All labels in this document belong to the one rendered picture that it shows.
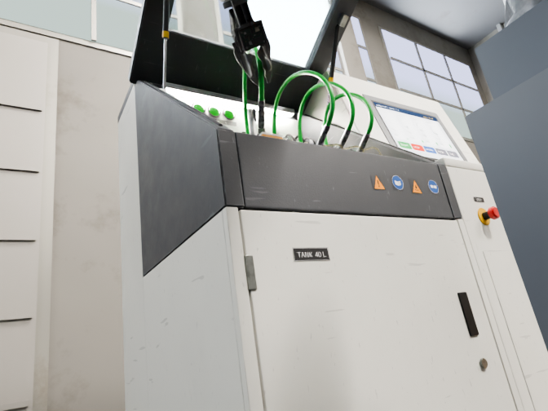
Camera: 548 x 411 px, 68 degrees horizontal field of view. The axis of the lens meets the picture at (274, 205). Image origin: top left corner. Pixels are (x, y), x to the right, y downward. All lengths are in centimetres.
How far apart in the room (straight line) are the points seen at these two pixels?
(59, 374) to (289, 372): 214
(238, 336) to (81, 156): 255
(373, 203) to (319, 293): 28
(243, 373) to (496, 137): 49
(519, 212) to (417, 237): 48
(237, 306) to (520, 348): 78
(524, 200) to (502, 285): 69
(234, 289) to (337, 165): 39
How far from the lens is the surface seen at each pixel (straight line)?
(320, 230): 82
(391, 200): 100
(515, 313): 125
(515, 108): 59
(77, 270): 283
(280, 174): 81
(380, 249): 92
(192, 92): 150
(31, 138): 308
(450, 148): 189
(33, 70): 336
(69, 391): 276
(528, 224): 57
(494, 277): 122
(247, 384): 68
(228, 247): 71
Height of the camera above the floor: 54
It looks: 19 degrees up
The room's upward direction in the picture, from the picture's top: 9 degrees counter-clockwise
